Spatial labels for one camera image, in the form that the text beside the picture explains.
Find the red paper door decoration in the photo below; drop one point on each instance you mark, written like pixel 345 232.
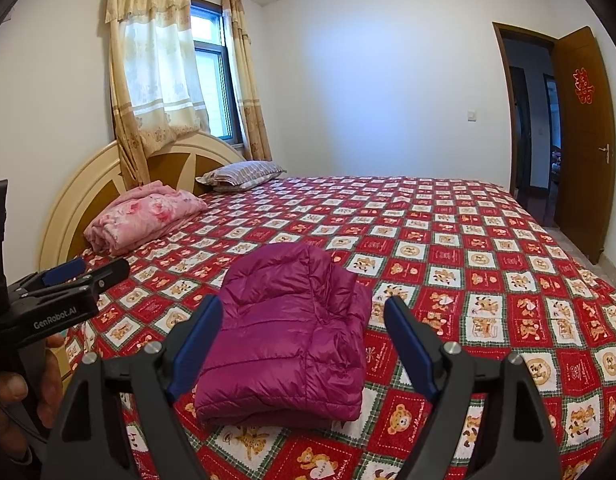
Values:
pixel 583 89

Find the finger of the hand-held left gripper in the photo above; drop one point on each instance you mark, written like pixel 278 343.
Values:
pixel 60 272
pixel 98 280

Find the wide beige patterned curtain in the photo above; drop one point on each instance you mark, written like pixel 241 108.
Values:
pixel 148 60

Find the purple puffer jacket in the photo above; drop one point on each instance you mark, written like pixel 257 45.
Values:
pixel 288 340

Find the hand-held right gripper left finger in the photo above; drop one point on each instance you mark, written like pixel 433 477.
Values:
pixel 198 347

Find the red printed bear blanket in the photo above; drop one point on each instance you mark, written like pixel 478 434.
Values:
pixel 488 260

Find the person's left hand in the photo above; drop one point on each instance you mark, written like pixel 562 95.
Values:
pixel 53 385

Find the brown door frame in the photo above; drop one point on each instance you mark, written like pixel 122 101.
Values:
pixel 499 85

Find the narrow beige patterned curtain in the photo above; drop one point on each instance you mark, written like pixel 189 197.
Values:
pixel 248 85

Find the striped pillow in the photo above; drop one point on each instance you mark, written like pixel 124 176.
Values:
pixel 243 175

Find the pink floral folded quilt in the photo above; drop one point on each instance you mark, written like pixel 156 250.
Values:
pixel 143 215

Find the brown wooden door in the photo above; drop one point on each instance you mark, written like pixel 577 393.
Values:
pixel 583 185

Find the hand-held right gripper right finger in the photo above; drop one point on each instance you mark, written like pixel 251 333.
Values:
pixel 413 347

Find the window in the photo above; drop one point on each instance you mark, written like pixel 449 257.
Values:
pixel 210 85

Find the cream wooden bed headboard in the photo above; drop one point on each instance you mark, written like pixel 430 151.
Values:
pixel 78 190

